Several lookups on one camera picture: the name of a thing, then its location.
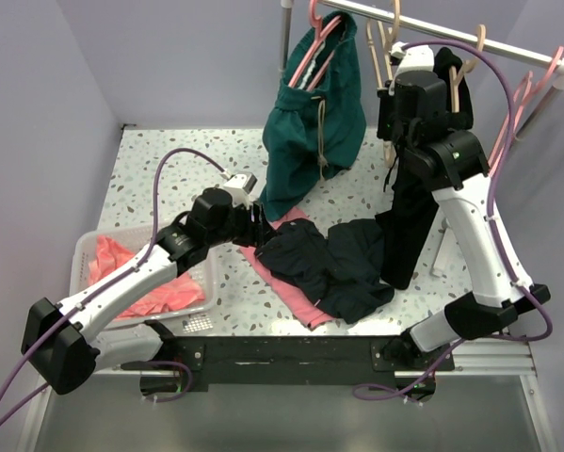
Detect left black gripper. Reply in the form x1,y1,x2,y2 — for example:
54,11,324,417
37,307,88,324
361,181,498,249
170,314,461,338
207,198,277,249

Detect dark navy shorts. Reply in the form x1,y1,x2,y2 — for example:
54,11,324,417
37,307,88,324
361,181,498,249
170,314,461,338
255,218,395,324

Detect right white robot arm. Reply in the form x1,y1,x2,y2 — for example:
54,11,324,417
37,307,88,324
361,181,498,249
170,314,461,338
376,70,551,370

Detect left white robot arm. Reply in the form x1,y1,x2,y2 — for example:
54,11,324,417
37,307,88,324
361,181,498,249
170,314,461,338
22,188,274,395

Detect pink folded shorts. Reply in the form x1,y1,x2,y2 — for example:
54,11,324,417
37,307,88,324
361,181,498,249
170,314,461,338
239,207,337,331

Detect green hanging shorts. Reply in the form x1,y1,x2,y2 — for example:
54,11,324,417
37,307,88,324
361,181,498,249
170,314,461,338
260,11,366,222

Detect black hanging shorts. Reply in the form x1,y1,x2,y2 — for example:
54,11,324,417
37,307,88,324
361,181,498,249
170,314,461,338
376,47,474,290

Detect pink hanger with green shorts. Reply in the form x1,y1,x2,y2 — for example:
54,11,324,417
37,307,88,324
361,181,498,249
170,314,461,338
288,0,342,88

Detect beige hanger with black shorts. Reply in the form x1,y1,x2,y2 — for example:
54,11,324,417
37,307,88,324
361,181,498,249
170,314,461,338
448,24,487,113

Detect empty pink hanger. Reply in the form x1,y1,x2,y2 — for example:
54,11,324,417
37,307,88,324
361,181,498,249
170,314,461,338
488,46,564,177

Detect coral pink patterned garment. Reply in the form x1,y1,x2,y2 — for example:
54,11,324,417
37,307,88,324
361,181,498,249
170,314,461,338
87,234,206,321

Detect white plastic laundry basket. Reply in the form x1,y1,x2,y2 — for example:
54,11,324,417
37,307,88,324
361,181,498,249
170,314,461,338
70,224,219,330

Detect metal clothes rack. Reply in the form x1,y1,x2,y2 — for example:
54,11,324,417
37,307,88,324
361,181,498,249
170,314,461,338
277,0,564,279

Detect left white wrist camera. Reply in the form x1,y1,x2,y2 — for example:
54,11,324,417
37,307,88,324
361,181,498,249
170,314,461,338
222,171,257,207

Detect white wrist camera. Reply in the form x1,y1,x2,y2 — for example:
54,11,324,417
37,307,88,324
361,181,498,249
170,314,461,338
391,41,435,77
222,171,257,207

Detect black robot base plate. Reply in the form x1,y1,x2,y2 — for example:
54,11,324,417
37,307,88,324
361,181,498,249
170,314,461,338
121,335,455,395

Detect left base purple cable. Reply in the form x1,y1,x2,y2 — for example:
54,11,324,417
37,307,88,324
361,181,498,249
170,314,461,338
139,360,197,404

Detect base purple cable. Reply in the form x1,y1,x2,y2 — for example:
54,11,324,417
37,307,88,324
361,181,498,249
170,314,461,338
139,360,197,404
351,338,466,401

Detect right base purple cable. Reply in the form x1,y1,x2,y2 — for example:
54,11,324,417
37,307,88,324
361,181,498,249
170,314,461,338
351,338,466,401

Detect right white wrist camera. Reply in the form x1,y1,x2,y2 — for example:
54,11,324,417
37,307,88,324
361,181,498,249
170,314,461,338
391,41,435,77

